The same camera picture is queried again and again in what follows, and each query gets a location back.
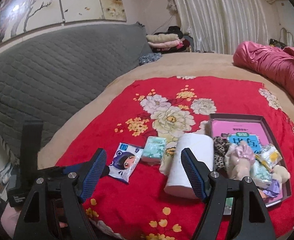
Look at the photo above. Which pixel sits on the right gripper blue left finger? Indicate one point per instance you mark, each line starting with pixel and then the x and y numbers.
pixel 90 173

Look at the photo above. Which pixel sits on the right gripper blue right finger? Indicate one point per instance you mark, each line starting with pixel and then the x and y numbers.
pixel 197 173

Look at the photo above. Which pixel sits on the white floral scrunchie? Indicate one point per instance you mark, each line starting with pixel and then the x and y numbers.
pixel 231 160

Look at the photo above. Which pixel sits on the cartoon face wipes pack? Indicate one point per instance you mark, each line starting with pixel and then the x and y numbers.
pixel 125 161

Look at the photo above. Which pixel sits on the leopard print scrunchie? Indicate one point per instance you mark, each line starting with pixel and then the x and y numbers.
pixel 221 146

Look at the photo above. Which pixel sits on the pink plush bear lilac hat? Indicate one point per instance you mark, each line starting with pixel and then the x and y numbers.
pixel 241 160

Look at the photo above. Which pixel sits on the green tissue pack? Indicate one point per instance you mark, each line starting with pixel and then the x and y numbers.
pixel 154 150
pixel 260 175

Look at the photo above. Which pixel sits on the yellow white tissue pack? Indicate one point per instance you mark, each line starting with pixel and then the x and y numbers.
pixel 269 156

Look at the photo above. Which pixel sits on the cream plush bear purple bow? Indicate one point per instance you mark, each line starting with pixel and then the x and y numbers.
pixel 279 175

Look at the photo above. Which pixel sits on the white toilet paper roll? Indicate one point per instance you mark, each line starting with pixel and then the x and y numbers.
pixel 201 145

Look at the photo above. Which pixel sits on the pink blue book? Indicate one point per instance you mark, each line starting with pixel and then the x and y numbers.
pixel 246 146

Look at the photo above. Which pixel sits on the red floral blanket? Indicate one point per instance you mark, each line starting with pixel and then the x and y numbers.
pixel 169 108

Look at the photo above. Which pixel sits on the dark shallow cardboard box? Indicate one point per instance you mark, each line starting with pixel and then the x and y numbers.
pixel 253 129

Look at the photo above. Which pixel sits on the grey quilted sofa cover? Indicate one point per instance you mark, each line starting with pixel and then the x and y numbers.
pixel 52 76

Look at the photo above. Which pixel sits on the tan bed sheet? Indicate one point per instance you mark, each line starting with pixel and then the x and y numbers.
pixel 174 65

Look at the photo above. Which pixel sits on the blue patterned cloth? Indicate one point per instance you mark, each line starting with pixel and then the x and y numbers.
pixel 149 58

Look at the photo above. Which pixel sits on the stack of folded clothes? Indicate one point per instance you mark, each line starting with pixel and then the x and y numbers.
pixel 171 41

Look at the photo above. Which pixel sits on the pink rolled quilt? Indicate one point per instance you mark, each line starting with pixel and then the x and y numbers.
pixel 274 63

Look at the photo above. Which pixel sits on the white curtain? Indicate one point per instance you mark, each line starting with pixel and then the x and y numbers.
pixel 221 25

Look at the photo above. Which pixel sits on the blossom wall painting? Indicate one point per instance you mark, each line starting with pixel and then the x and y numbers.
pixel 19 17

